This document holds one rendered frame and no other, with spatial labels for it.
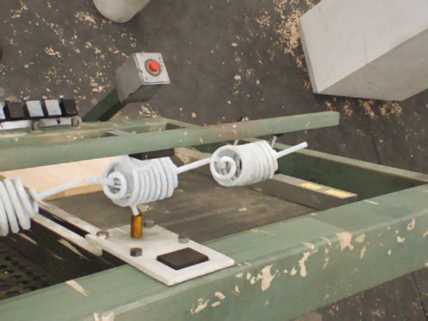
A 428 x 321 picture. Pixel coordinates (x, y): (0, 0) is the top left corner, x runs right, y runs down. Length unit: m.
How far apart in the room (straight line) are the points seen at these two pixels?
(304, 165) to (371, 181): 0.21
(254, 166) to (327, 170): 0.73
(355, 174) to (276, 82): 2.46
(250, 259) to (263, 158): 0.20
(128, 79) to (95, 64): 1.06
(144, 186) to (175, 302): 0.16
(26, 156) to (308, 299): 0.43
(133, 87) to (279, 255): 1.45
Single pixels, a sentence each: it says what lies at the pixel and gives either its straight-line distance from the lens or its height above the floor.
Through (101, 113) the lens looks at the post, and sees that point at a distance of 2.44.
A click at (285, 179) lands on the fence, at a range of 1.42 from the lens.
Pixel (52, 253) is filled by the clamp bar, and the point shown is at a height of 1.64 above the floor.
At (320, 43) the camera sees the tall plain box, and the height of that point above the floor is 0.18.
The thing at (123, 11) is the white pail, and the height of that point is 0.12.
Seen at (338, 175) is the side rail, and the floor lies 1.54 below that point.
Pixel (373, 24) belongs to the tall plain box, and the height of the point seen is 0.58.
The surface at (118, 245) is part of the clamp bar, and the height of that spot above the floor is 1.85.
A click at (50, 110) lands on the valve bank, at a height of 0.76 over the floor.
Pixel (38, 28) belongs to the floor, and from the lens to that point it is 3.22.
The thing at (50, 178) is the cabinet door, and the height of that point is 1.21.
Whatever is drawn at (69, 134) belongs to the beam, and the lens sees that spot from 1.95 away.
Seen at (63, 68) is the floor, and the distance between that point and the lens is 3.16.
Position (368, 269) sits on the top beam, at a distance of 0.97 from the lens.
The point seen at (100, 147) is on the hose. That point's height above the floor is 1.98.
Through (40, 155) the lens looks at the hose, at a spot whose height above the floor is 1.98.
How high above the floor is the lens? 2.55
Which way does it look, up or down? 49 degrees down
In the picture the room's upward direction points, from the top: 60 degrees clockwise
